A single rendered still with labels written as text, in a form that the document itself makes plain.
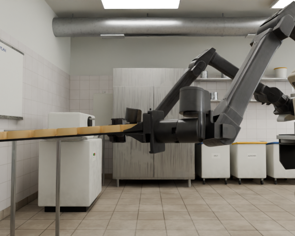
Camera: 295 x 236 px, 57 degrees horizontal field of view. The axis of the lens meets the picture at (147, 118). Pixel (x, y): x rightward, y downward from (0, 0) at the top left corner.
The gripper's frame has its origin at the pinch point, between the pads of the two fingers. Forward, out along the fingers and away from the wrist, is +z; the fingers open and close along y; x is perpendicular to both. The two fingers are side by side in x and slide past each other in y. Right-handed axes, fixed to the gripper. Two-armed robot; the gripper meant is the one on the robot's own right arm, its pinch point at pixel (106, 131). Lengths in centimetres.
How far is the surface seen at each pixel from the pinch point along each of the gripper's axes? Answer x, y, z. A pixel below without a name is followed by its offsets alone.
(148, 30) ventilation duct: -145, 161, -316
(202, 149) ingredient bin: -82, -45, -388
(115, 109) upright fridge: -203, 30, -296
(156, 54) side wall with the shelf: -179, 147, -414
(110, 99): -261, 57, -362
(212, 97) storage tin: -74, 52, -443
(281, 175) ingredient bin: 40, -95, -452
